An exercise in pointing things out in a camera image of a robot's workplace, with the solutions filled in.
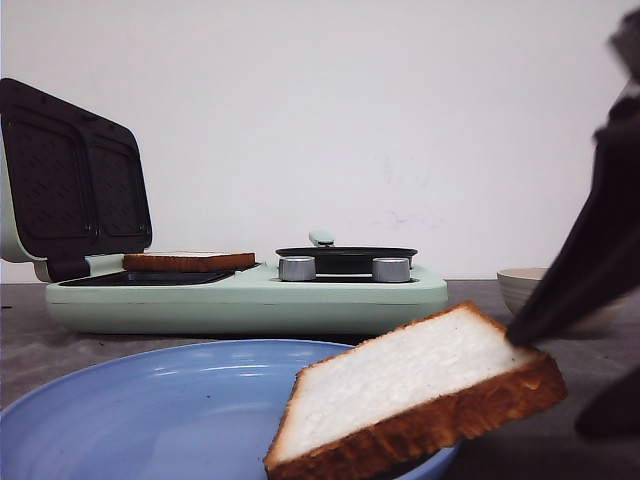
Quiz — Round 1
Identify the mint green sandwich maker lid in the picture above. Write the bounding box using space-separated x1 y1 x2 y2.
1 78 152 282

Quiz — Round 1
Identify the black frying pan green handle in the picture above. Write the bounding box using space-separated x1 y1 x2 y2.
276 230 418 275

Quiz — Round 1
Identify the white bread slice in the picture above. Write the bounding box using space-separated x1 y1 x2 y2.
264 301 567 479
122 252 256 272

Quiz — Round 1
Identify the silver control knob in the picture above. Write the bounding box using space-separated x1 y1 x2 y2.
372 257 411 283
278 256 316 282

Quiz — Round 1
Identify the beige ribbed bowl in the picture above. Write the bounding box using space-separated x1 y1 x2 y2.
495 267 633 337

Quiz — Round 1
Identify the blue plate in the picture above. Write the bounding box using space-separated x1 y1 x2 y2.
0 338 457 480

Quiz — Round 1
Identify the right silver control knob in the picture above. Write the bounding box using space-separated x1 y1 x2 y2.
372 257 411 283

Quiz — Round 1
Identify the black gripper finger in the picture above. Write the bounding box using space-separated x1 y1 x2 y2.
575 374 639 440
507 150 639 345

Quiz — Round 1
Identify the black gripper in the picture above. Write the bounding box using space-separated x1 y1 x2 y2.
594 9 639 159

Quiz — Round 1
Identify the left silver control knob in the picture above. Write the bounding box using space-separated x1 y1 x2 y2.
278 256 316 282

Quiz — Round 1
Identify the mint green breakfast maker base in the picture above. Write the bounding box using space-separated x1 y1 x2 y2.
45 264 448 336

